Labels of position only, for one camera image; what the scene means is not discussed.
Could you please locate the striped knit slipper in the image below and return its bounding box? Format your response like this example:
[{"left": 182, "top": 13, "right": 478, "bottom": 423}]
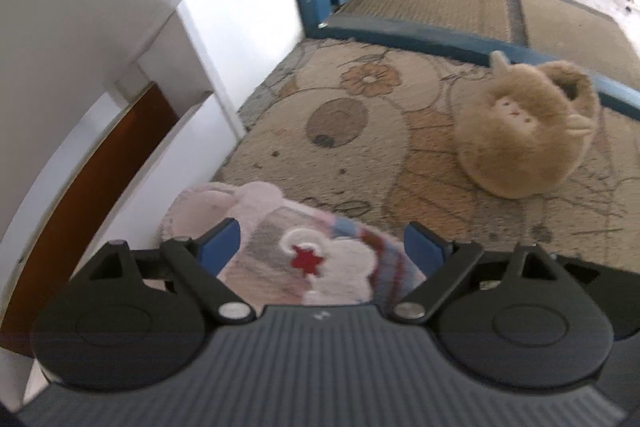
[{"left": 160, "top": 182, "right": 424, "bottom": 310}]

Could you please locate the brown fluffy animal slipper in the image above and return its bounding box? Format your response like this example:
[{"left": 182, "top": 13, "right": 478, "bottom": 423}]
[{"left": 454, "top": 51, "right": 601, "bottom": 199}]

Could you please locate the cartoon patterned door mat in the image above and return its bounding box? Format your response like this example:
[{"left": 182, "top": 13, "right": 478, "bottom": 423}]
[{"left": 218, "top": 39, "right": 639, "bottom": 270}]

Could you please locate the woven straw outdoor mat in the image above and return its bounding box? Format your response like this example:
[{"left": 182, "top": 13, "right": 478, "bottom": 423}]
[{"left": 340, "top": 0, "right": 639, "bottom": 88}]

